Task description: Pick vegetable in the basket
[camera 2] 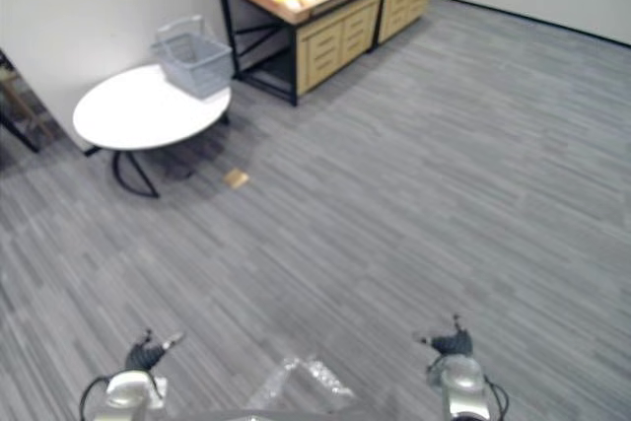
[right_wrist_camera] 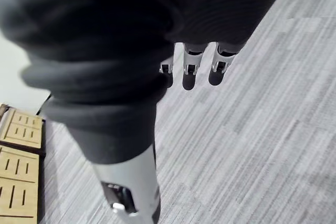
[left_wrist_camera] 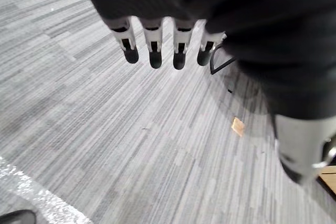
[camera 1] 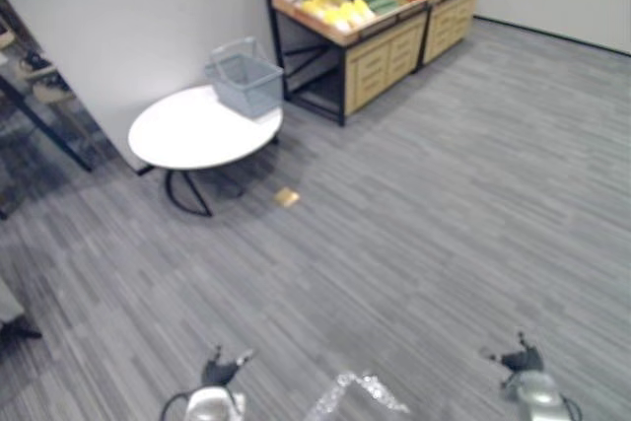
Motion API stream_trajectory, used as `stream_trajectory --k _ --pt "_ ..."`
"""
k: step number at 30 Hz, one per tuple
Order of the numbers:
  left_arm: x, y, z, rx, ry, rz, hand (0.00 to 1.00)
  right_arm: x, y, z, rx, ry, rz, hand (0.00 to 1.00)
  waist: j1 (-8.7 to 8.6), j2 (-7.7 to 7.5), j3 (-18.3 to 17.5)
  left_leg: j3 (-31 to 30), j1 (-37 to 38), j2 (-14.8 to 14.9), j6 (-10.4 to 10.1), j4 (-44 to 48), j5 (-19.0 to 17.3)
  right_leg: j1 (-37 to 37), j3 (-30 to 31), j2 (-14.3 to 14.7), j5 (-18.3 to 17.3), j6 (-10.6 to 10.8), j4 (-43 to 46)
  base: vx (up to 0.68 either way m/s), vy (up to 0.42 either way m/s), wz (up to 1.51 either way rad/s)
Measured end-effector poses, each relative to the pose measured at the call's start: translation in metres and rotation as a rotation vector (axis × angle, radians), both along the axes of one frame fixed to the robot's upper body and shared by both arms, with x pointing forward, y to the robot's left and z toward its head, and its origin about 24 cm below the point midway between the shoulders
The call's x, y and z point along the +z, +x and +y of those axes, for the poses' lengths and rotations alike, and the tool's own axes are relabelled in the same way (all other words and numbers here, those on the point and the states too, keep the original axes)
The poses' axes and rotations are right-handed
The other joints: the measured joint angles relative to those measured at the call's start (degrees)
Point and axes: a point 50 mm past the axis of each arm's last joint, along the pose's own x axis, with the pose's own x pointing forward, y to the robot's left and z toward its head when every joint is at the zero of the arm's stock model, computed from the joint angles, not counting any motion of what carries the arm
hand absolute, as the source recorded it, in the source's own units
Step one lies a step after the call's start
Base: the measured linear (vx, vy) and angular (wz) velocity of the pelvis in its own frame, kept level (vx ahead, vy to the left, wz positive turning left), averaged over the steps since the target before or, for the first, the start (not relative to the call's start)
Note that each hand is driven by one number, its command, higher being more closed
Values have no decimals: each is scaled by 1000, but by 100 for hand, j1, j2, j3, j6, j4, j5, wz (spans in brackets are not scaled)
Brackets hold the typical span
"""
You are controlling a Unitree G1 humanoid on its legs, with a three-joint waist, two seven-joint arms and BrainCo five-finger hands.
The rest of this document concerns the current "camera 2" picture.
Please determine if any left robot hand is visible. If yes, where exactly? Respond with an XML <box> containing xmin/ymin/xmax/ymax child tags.
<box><xmin>124</xmin><ymin>327</ymin><xmax>186</xmax><ymax>372</ymax></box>

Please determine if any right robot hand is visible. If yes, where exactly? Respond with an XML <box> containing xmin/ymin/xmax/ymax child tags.
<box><xmin>417</xmin><ymin>313</ymin><xmax>475</xmax><ymax>357</ymax></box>

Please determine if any grey plastic shopping basket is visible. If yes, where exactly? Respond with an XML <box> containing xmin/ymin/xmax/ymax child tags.
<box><xmin>150</xmin><ymin>14</ymin><xmax>234</xmax><ymax>99</ymax></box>

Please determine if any silver robot body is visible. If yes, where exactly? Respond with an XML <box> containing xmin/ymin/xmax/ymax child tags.
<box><xmin>216</xmin><ymin>354</ymin><xmax>357</xmax><ymax>421</ymax></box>

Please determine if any brass floor socket plate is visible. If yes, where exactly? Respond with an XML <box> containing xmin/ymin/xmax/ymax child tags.
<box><xmin>223</xmin><ymin>169</ymin><xmax>250</xmax><ymax>190</ymax></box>

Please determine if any round white table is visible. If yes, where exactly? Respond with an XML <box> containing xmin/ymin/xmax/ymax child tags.
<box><xmin>72</xmin><ymin>63</ymin><xmax>233</xmax><ymax>199</ymax></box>

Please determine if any dark shelf rack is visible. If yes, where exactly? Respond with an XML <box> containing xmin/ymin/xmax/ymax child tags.
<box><xmin>0</xmin><ymin>48</ymin><xmax>63</xmax><ymax>155</ymax></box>

